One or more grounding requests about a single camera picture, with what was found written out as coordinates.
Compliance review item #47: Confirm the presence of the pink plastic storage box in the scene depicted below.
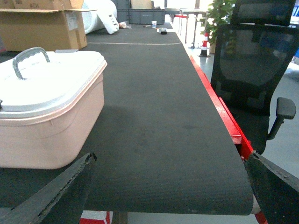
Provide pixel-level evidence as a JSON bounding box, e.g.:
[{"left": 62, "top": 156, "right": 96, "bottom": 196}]
[{"left": 0, "top": 61, "right": 107, "bottom": 169}]

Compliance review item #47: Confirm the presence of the white paper cup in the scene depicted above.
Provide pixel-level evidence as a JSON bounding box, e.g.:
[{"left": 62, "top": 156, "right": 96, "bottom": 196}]
[{"left": 151, "top": 21, "right": 157, "bottom": 28}]

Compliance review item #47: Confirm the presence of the red metal workbench frame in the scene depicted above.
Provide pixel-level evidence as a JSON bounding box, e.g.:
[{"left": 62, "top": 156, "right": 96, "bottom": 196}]
[{"left": 79, "top": 55, "right": 269, "bottom": 224}]

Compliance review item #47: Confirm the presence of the white plastic box lid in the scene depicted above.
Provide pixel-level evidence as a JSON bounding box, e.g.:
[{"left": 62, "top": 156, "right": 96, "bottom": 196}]
[{"left": 0, "top": 51, "right": 107, "bottom": 119}]

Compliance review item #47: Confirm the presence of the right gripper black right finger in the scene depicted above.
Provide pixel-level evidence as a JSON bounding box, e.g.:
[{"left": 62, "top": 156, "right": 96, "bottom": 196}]
[{"left": 244, "top": 153, "right": 299, "bottom": 224}]

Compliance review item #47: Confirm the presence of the small distant traffic cone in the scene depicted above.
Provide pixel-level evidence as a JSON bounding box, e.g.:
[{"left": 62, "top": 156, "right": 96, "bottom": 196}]
[{"left": 198, "top": 32, "right": 210, "bottom": 57}]

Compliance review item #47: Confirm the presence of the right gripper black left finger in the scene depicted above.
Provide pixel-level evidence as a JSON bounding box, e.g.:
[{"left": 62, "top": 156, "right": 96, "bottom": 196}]
[{"left": 0, "top": 153, "right": 97, "bottom": 224}]

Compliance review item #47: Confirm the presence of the black office chair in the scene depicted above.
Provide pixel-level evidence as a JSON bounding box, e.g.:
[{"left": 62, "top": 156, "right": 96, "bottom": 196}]
[{"left": 211, "top": 0, "right": 299, "bottom": 154}]

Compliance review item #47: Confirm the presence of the green potted plant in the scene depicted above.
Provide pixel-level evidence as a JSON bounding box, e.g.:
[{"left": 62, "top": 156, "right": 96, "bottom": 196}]
[{"left": 205, "top": 0, "right": 236, "bottom": 54}]

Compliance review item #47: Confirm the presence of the white foam roll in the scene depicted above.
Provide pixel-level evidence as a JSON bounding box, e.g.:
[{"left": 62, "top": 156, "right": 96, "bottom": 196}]
[{"left": 82, "top": 0, "right": 119, "bottom": 34}]

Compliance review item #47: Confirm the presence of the brown cardboard box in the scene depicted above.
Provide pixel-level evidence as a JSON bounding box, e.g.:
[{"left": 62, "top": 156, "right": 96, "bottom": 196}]
[{"left": 0, "top": 0, "right": 94, "bottom": 51}]

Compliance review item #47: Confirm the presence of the black table mat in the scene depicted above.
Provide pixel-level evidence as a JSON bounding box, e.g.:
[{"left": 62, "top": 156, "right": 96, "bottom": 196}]
[{"left": 0, "top": 22, "right": 254, "bottom": 216}]

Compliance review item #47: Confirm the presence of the grey lid handle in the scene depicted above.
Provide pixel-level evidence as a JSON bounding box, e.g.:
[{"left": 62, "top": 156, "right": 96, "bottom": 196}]
[{"left": 13, "top": 47, "right": 50, "bottom": 80}]

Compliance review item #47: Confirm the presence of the grey plastic crate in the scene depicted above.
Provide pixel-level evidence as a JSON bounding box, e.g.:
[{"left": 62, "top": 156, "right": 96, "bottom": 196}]
[{"left": 113, "top": 0, "right": 167, "bottom": 25}]

